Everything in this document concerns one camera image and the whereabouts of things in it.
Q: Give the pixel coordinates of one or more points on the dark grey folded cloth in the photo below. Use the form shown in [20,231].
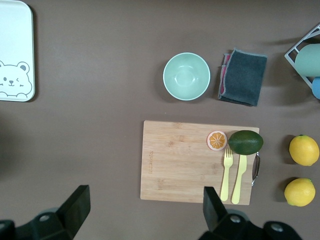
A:
[245,77]

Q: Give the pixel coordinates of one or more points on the yellow plastic fork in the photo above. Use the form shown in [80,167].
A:
[226,175]

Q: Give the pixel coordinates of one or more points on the light blue cup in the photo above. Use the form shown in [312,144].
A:
[317,87]

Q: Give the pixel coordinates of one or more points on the mint green bowl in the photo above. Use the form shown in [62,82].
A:
[186,76]

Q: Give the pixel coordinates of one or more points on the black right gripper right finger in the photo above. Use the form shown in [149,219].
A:
[215,215]

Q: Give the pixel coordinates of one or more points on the yellow lemon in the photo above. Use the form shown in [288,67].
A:
[300,192]
[304,150]

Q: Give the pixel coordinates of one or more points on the toy orange slice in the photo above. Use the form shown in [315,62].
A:
[217,140]

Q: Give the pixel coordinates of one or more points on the cream bear print tray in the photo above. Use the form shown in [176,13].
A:
[15,37]

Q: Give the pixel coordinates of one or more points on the sage green cup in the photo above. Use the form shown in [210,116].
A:
[308,60]

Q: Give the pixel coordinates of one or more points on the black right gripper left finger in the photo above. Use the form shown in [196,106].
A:
[75,210]

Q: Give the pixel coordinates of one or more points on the yellow plastic knife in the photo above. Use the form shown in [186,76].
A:
[239,175]

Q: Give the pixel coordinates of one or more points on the bamboo cutting board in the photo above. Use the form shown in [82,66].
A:
[180,162]

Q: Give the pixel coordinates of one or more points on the dark green avocado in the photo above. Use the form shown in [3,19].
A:
[246,143]

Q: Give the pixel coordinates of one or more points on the pink folded cloth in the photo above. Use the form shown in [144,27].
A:
[222,86]

